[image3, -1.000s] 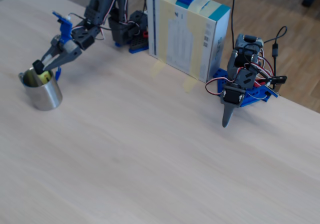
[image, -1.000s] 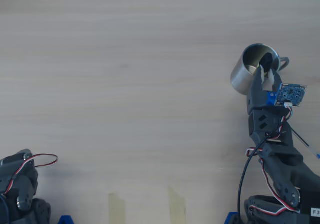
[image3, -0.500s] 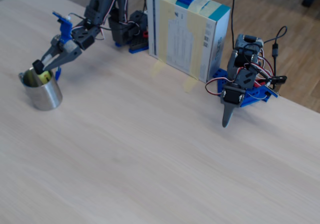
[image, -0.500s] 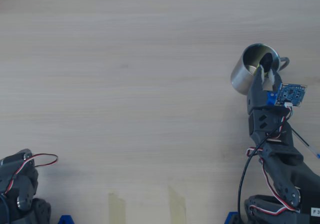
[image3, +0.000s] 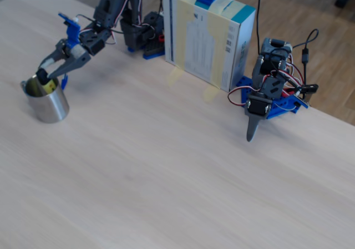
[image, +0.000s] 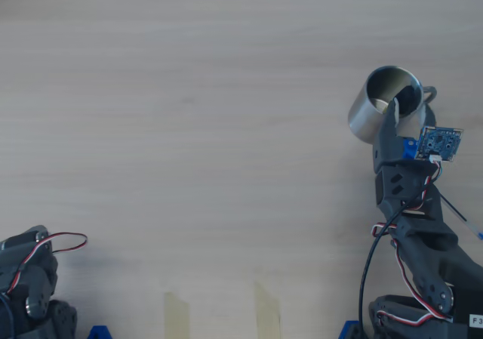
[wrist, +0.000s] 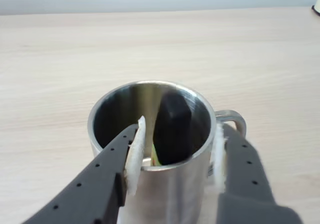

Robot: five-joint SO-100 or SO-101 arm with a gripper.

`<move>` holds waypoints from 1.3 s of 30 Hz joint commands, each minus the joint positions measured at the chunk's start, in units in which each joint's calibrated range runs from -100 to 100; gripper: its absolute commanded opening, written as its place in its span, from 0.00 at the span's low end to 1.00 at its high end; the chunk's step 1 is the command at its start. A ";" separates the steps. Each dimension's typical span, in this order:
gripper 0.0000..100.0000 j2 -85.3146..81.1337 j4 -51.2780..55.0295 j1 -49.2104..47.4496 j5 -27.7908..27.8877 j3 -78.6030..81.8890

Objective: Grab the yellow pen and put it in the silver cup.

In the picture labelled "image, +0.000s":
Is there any grey camera-carrying gripper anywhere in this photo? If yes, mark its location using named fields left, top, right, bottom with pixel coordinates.
left=372, top=98, right=439, bottom=174

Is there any bare grey gripper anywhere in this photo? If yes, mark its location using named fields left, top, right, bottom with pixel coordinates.
left=0, top=224, right=54, bottom=265

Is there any silver metal cup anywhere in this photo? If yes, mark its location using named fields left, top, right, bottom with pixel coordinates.
left=346, top=65, right=438, bottom=143

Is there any blue ballpoint pen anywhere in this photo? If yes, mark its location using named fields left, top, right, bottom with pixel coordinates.
left=439, top=193, right=483, bottom=240

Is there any yellow masking tape strip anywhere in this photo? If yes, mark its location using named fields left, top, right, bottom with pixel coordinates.
left=163, top=291, right=190, bottom=339
left=254, top=280, right=283, bottom=339

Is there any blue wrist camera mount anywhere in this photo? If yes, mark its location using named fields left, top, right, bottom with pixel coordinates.
left=401, top=137, right=420, bottom=159

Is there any grey arm without camera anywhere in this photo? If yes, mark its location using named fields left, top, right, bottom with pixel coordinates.
left=0, top=224, right=78, bottom=339

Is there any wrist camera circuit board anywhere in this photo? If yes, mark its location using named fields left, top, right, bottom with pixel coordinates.
left=417, top=126, right=465, bottom=163

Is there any blue arm base plate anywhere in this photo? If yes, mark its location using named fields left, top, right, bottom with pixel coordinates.
left=337, top=319, right=359, bottom=339
left=87, top=325, right=114, bottom=339

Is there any grey arm with wrist camera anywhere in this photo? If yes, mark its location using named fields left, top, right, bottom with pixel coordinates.
left=368, top=165, right=483, bottom=339

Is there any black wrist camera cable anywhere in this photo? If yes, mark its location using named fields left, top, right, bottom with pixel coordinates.
left=358, top=187, right=429, bottom=334

